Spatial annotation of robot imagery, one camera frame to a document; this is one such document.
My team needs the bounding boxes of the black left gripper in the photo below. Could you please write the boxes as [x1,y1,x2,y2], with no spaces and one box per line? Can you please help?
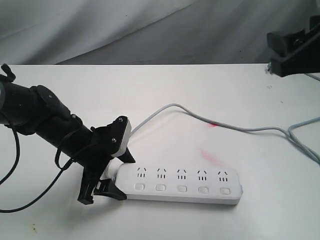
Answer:
[76,118,136,205]

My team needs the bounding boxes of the grey backdrop cloth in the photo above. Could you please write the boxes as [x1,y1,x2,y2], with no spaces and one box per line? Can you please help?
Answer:
[0,0,320,65]

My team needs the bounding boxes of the white five-socket power strip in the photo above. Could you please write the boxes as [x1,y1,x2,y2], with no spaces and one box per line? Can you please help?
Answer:
[103,163,243,206]

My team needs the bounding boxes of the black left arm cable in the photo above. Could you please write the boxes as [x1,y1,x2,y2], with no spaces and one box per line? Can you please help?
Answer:
[0,113,101,215]

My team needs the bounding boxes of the grey power cord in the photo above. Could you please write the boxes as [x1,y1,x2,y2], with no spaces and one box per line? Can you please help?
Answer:
[106,72,320,187]

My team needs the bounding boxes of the grey wall plug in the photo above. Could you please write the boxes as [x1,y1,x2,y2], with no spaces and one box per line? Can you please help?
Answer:
[265,62,273,75]

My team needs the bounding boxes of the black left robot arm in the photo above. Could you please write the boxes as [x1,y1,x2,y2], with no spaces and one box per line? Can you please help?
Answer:
[0,64,135,205]

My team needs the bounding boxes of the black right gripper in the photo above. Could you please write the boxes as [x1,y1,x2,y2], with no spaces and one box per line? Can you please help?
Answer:
[266,15,320,77]

